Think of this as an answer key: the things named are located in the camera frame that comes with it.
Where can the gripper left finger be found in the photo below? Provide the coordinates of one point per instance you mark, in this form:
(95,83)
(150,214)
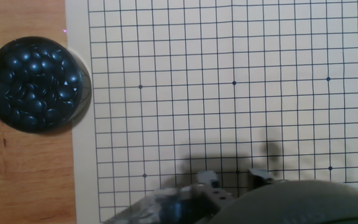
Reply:
(211,186)

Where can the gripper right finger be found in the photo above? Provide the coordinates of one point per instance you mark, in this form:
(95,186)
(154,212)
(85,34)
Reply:
(258,178)

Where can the beige grid Go board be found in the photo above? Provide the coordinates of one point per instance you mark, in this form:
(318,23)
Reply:
(197,62)

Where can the black round stone bowl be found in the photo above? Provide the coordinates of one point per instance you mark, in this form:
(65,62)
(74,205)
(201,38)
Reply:
(86,88)

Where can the black Go stone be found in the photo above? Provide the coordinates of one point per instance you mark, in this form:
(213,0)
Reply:
(25,56)
(73,79)
(47,64)
(13,64)
(35,67)
(56,56)

